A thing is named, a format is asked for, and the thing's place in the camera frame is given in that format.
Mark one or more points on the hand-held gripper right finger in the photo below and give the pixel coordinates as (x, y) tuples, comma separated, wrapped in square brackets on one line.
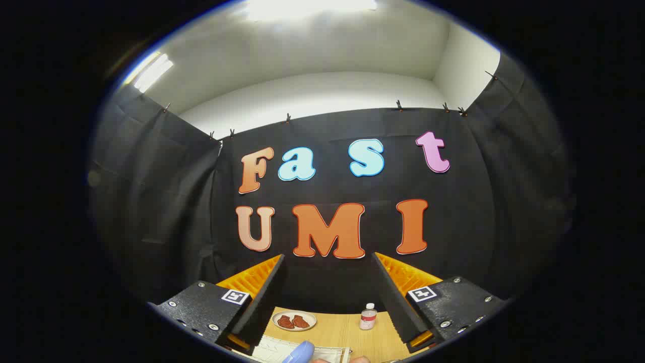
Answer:
[(390, 297)]

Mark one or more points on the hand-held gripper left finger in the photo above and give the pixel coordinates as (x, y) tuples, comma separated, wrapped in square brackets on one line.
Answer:
[(269, 297)]

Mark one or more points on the light blue plate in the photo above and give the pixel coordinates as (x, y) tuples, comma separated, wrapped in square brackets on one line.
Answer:
[(301, 351)]

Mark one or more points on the small beige plate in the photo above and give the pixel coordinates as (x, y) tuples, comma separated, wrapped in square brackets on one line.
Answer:
[(308, 317)]

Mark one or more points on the brown meat piece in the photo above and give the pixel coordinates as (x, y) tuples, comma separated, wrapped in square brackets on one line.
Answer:
[(285, 322), (301, 321)]

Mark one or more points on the clear bottle with white cap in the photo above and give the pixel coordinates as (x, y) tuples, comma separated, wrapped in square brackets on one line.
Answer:
[(368, 318)]

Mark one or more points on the ceiling light panel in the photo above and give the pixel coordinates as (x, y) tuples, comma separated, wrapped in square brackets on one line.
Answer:
[(151, 71)]

